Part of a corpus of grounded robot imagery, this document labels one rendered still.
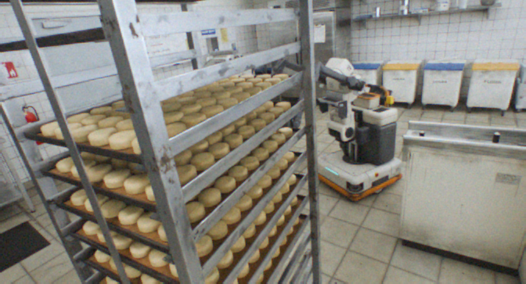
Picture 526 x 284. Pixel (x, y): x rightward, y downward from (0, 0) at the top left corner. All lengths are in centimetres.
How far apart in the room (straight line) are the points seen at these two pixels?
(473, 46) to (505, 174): 408
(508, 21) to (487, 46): 41
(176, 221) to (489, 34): 578
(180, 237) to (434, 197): 191
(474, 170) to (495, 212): 29
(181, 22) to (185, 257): 37
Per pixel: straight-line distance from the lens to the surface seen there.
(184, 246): 50
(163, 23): 46
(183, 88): 48
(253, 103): 65
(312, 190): 107
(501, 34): 598
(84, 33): 46
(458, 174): 211
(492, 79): 541
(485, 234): 234
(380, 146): 283
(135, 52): 39
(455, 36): 598
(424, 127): 231
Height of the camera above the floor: 167
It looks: 22 degrees down
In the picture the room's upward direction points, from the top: 6 degrees counter-clockwise
